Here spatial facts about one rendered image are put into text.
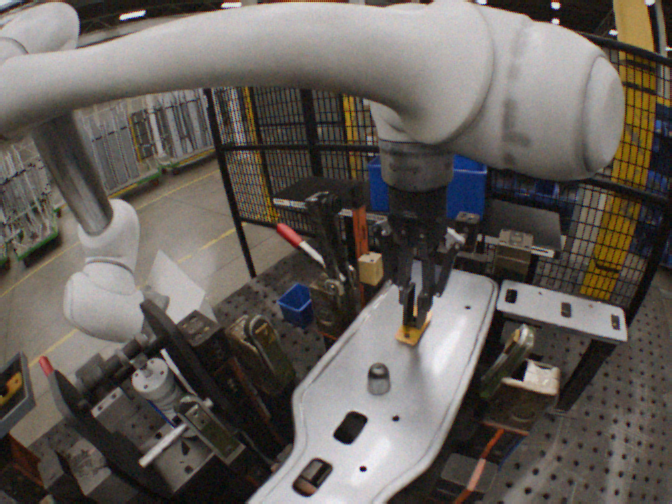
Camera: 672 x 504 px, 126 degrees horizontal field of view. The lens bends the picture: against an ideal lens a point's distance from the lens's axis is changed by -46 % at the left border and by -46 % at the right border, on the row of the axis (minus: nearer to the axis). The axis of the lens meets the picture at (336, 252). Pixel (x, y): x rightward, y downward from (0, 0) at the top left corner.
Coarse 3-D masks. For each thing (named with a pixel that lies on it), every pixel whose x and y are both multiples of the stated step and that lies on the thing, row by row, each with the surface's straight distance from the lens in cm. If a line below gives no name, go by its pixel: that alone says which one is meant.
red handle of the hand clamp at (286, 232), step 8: (280, 224) 57; (280, 232) 57; (288, 232) 56; (288, 240) 56; (296, 240) 55; (304, 240) 56; (296, 248) 56; (304, 248) 55; (312, 248) 56; (312, 256) 55; (320, 256) 55; (320, 264) 54; (344, 280) 54
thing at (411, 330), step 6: (414, 306) 55; (414, 312) 54; (432, 312) 55; (414, 318) 52; (408, 324) 52; (414, 324) 51; (426, 324) 52; (402, 330) 51; (408, 330) 51; (414, 330) 51; (420, 330) 51; (396, 336) 50; (402, 336) 50; (414, 336) 50; (408, 342) 50; (414, 342) 50
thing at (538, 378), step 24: (528, 360) 47; (504, 384) 44; (528, 384) 44; (552, 384) 45; (504, 408) 49; (528, 408) 48; (480, 432) 57; (504, 432) 56; (528, 432) 54; (480, 456) 65; (504, 456) 71
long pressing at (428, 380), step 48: (384, 288) 61; (480, 288) 63; (384, 336) 52; (432, 336) 53; (480, 336) 54; (336, 384) 47; (432, 384) 47; (384, 432) 42; (432, 432) 43; (288, 480) 42; (336, 480) 40; (384, 480) 40
